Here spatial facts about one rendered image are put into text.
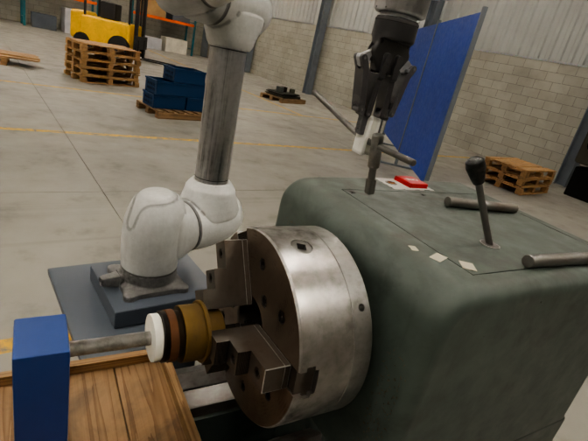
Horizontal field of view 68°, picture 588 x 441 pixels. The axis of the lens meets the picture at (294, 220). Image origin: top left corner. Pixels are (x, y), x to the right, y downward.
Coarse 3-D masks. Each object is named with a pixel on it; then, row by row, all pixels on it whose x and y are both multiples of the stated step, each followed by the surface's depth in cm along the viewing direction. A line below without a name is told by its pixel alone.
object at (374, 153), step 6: (372, 138) 78; (378, 138) 77; (372, 144) 78; (378, 144) 78; (372, 150) 78; (378, 150) 78; (372, 156) 79; (378, 156) 79; (372, 162) 79; (378, 162) 79; (372, 168) 80; (372, 174) 81; (366, 180) 82; (372, 180) 81; (366, 186) 82; (372, 186) 82; (366, 192) 83; (372, 192) 82
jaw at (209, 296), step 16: (224, 240) 69; (240, 240) 70; (224, 256) 69; (240, 256) 70; (208, 272) 69; (224, 272) 68; (240, 272) 69; (208, 288) 69; (224, 288) 67; (240, 288) 69; (208, 304) 66; (224, 304) 67; (240, 304) 68
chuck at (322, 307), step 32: (256, 256) 68; (288, 256) 62; (320, 256) 64; (256, 288) 68; (288, 288) 60; (320, 288) 61; (256, 320) 76; (288, 320) 60; (320, 320) 59; (352, 320) 62; (288, 352) 60; (320, 352) 59; (352, 352) 62; (320, 384) 60; (256, 416) 68; (288, 416) 61
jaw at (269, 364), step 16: (224, 336) 63; (240, 336) 63; (256, 336) 64; (224, 352) 62; (240, 352) 60; (256, 352) 60; (272, 352) 61; (240, 368) 61; (256, 368) 59; (272, 368) 58; (288, 368) 59; (256, 384) 59; (272, 384) 58; (288, 384) 60; (304, 384) 60
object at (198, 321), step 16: (192, 304) 65; (176, 320) 62; (192, 320) 62; (208, 320) 63; (224, 320) 66; (176, 336) 61; (192, 336) 61; (208, 336) 62; (176, 352) 61; (192, 352) 62; (208, 352) 63
